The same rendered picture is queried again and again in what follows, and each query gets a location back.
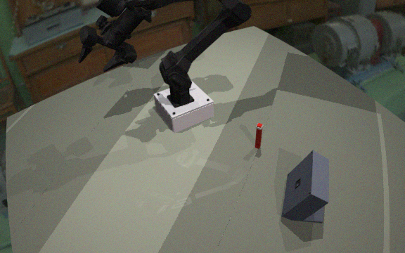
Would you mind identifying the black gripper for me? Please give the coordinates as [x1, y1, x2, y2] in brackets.
[78, 19, 137, 72]

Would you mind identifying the dark grey sloped panel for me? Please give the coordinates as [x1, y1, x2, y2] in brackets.
[281, 150, 329, 223]

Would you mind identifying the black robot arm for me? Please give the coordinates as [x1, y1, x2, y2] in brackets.
[96, 0, 252, 108]

